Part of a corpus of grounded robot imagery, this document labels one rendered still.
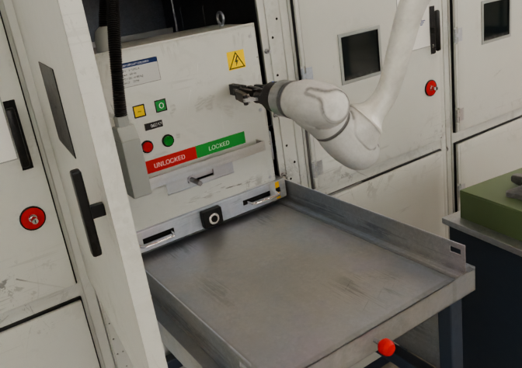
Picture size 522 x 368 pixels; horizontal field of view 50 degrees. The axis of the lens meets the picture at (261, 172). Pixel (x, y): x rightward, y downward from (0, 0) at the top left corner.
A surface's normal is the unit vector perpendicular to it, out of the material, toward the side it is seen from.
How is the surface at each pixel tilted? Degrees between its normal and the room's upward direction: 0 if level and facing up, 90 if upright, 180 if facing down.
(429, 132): 90
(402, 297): 0
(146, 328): 90
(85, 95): 90
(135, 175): 90
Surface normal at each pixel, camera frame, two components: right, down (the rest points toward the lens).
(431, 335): -0.82, 0.29
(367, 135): 0.45, 0.31
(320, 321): -0.14, -0.93
